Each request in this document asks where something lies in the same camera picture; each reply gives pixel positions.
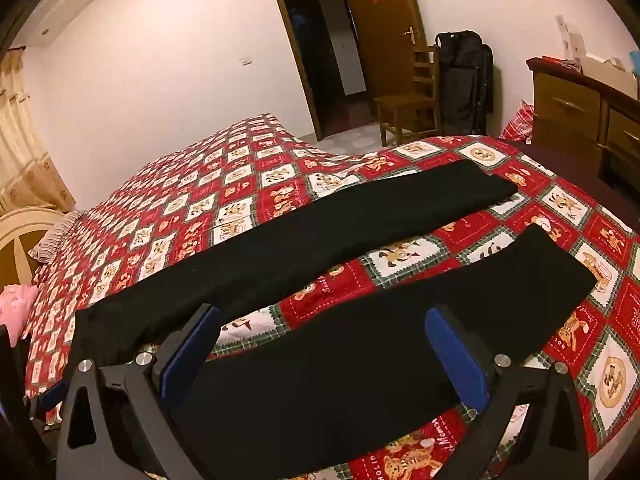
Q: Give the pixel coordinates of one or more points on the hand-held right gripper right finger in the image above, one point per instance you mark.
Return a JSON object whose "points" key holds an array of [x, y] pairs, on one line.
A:
{"points": [[457, 360]]}

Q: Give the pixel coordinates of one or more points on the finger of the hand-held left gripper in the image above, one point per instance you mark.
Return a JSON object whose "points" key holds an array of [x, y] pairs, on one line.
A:
{"points": [[52, 396]]}

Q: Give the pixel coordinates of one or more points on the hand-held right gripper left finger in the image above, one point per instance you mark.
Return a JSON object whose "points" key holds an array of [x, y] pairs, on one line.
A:
{"points": [[187, 360]]}

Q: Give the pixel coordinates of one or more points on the black pants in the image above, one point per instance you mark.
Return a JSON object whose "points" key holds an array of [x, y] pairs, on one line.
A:
{"points": [[300, 240]]}

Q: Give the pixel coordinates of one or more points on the black cloth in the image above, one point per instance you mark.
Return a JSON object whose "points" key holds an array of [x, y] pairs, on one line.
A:
{"points": [[11, 360]]}

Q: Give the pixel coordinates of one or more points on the pink pillow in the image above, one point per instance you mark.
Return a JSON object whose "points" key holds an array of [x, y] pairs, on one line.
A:
{"points": [[15, 307]]}

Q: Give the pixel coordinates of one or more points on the striped pillow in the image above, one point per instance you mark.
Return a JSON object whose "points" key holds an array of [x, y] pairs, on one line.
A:
{"points": [[52, 240]]}

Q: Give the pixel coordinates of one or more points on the cream wooden headboard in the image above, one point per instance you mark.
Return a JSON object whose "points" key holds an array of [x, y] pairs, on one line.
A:
{"points": [[17, 232]]}

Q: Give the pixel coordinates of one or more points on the red bear printed blanket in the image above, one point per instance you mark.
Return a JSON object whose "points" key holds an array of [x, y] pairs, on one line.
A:
{"points": [[200, 185]]}

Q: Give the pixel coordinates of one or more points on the dark maroon bed sheet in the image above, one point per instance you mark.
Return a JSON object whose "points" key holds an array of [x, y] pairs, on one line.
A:
{"points": [[560, 157]]}

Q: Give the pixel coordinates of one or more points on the red checked pillow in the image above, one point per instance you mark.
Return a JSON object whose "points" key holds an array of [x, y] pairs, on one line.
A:
{"points": [[517, 125]]}

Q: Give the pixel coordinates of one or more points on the beige patterned curtain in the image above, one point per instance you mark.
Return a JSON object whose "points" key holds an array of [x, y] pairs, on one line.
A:
{"points": [[22, 150]]}

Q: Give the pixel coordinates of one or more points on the wooden chair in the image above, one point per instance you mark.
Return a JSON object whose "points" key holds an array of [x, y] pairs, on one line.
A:
{"points": [[407, 105]]}

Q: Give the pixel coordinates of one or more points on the wooden dresser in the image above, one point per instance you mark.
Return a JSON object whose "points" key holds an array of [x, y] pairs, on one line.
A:
{"points": [[570, 110]]}

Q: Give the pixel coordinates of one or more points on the black bag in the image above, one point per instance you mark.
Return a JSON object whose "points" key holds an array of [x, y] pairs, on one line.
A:
{"points": [[462, 85]]}

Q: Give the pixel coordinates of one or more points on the white cardboard box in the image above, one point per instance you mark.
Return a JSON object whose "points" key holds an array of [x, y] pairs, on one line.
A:
{"points": [[607, 77]]}

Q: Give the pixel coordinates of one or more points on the white paper bag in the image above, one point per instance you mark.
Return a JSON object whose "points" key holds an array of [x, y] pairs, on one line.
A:
{"points": [[570, 42]]}

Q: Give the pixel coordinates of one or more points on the brown wooden door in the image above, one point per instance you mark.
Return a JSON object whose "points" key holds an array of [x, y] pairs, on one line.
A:
{"points": [[385, 30]]}

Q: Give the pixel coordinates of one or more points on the brown door frame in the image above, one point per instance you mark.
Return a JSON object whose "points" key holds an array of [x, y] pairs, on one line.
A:
{"points": [[295, 50]]}

